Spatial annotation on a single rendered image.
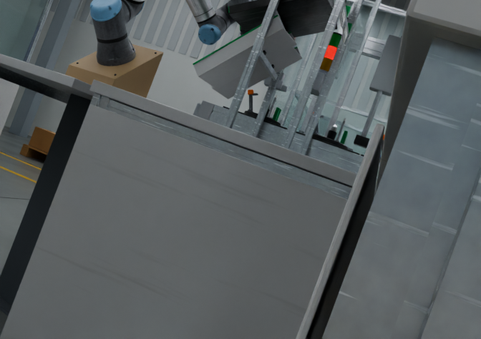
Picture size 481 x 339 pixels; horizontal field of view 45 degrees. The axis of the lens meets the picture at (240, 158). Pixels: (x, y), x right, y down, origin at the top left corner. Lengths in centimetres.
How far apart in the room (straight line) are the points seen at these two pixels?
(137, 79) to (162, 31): 915
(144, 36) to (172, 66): 87
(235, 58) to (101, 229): 61
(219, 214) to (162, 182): 16
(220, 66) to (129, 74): 62
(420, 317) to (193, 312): 118
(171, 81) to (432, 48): 1087
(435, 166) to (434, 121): 1
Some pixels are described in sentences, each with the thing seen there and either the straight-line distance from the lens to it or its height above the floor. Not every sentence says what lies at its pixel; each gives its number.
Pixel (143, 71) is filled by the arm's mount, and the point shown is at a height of 100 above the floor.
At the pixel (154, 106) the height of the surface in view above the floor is 85.
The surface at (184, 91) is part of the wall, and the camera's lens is 1091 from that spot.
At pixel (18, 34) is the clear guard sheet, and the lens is 649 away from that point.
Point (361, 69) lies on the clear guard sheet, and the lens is 347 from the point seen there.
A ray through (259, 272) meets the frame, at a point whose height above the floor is 58.
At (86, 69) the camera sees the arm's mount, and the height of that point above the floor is 94.
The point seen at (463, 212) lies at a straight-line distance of 19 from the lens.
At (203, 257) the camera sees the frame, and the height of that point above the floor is 56.
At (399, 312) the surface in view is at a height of 75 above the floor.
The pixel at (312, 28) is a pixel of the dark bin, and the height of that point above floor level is 127.
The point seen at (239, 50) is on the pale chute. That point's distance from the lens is 165.
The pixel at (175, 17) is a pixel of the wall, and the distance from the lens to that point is 1139.
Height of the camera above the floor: 77
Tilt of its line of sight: 1 degrees up
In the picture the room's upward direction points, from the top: 21 degrees clockwise
